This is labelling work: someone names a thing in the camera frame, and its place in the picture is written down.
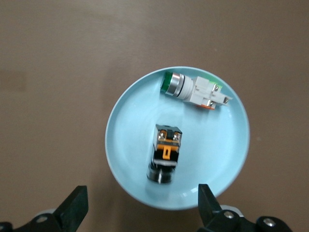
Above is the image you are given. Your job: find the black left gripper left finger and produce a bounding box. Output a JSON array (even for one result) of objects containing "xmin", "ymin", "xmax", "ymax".
[{"xmin": 0, "ymin": 185, "xmax": 89, "ymax": 232}]

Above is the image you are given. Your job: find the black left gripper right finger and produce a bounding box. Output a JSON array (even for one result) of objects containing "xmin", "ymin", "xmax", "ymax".
[{"xmin": 197, "ymin": 183, "xmax": 291, "ymax": 232}]

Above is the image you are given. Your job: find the green and white push-button switch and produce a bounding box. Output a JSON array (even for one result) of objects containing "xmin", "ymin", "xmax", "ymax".
[{"xmin": 160, "ymin": 72, "xmax": 234, "ymax": 110}]

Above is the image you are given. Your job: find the light blue round plate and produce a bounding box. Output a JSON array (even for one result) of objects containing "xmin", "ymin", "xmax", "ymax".
[{"xmin": 105, "ymin": 66, "xmax": 250, "ymax": 210}]

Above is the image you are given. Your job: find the orange and black push-button switch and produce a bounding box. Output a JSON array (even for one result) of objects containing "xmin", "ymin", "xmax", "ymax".
[{"xmin": 146, "ymin": 124, "xmax": 183, "ymax": 185}]

